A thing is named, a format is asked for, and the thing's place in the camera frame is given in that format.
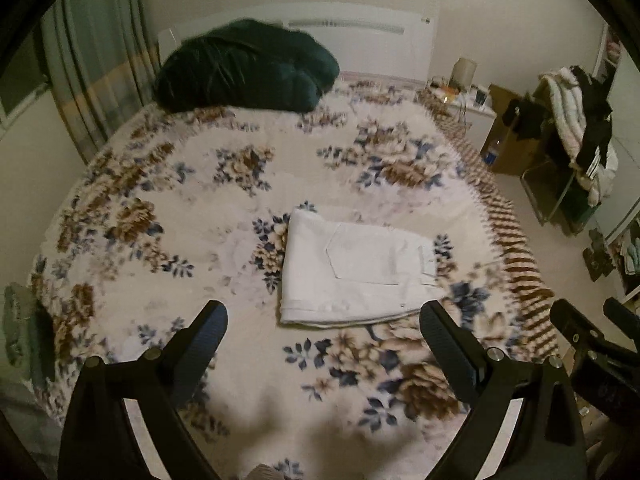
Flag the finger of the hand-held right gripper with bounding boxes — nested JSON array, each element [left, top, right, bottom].
[[602, 297, 640, 325], [550, 299, 640, 363]]

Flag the large cardboard box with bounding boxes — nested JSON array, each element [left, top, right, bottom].
[[480, 84, 551, 176]]

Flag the white wardrobe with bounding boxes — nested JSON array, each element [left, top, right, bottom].
[[592, 22, 640, 306]]

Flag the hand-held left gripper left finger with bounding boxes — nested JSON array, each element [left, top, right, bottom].
[[57, 300, 229, 480]]

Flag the floral blanket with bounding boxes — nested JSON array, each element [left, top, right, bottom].
[[27, 80, 561, 480]]

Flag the pale striped curtain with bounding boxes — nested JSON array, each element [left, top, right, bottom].
[[40, 0, 161, 161]]

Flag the dark shoes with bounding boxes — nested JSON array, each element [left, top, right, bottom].
[[582, 230, 621, 281]]

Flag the black white-striped clothing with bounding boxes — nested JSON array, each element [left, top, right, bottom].
[[567, 65, 615, 176]]

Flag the teal folded towels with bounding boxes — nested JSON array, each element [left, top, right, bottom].
[[620, 242, 640, 276]]

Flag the white nightstand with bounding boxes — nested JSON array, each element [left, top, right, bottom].
[[427, 77, 498, 153]]

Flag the window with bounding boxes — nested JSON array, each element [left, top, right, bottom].
[[0, 25, 51, 131]]

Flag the dark green duvet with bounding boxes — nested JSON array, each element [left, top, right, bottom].
[[154, 18, 341, 113]]

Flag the brown checked bed sheet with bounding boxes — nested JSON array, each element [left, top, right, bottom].
[[425, 85, 561, 361]]

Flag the white pants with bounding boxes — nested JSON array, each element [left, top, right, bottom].
[[279, 208, 442, 329]]

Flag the small table lamp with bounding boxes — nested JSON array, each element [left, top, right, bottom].
[[452, 57, 477, 88]]

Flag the white puffer jacket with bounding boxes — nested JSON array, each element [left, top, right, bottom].
[[539, 66, 618, 206]]

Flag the white bed headboard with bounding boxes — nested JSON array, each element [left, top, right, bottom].
[[157, 2, 438, 83]]

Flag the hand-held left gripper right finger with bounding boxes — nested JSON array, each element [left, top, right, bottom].
[[419, 301, 588, 480]]

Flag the black garment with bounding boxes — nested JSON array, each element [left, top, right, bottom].
[[502, 95, 551, 141]]

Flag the metal frame chair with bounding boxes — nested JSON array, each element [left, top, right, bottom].
[[520, 80, 601, 236]]

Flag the grey-green cloth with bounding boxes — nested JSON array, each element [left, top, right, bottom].
[[0, 282, 56, 386]]

